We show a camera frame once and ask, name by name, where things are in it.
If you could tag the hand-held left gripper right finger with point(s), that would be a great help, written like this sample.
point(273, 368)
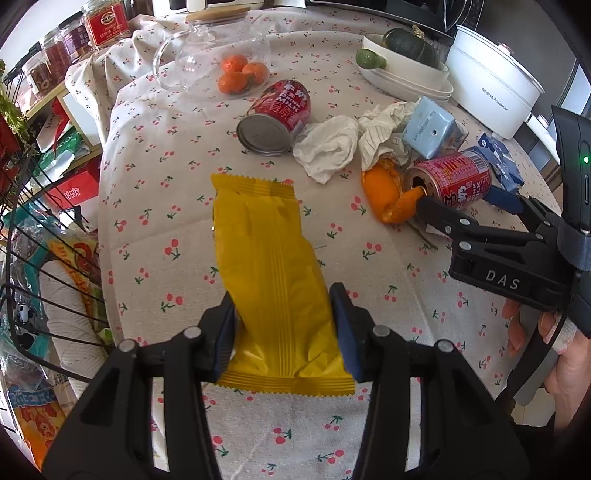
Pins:
point(348, 337)

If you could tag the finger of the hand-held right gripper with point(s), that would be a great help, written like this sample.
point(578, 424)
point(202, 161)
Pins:
point(505, 199)
point(443, 217)

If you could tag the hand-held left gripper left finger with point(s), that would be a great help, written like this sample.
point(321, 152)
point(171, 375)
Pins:
point(224, 337)

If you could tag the red drink can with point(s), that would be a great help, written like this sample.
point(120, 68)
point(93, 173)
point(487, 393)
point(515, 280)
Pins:
point(457, 177)
point(281, 106)

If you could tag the orange peel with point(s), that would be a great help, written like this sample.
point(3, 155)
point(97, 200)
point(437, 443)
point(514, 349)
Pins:
point(381, 189)

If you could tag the light blue drink carton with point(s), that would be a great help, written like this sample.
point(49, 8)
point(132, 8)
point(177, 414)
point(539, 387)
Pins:
point(429, 129)

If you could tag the yellow snack packet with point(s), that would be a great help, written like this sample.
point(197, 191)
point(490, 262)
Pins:
point(268, 258)

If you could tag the striped napkin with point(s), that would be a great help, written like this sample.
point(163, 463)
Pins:
point(378, 129)

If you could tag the white tissue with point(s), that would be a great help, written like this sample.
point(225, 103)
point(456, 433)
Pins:
point(325, 147)

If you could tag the person's right hand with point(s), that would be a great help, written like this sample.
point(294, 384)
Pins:
point(572, 369)

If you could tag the blue white small box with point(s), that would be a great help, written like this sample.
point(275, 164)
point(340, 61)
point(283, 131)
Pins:
point(501, 157)

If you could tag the white electric pot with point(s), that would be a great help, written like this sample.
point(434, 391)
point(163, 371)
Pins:
point(489, 87)

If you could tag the cherry print tablecloth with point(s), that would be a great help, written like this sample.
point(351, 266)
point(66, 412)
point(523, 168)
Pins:
point(161, 240)

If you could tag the white bowl with pumpkin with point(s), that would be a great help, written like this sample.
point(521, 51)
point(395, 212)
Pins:
point(434, 94)

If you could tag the white oval dish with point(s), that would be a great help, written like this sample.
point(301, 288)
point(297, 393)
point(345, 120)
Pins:
point(406, 76)

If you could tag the white paper towel roll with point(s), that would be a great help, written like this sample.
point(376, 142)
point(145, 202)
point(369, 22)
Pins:
point(69, 332)

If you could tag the dark green squash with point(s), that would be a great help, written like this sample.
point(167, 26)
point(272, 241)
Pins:
point(411, 48)

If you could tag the small green fruit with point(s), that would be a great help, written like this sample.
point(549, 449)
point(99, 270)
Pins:
point(367, 58)

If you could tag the orange blue snack bag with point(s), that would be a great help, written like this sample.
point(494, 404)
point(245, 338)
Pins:
point(37, 420)

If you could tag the red gift box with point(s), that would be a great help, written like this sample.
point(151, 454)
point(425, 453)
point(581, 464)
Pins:
point(74, 189)

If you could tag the glass teapot with bamboo lid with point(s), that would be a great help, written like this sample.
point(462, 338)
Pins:
point(198, 60)

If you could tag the glass jar of dried fruit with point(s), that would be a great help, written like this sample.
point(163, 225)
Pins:
point(76, 44)
point(57, 57)
point(37, 76)

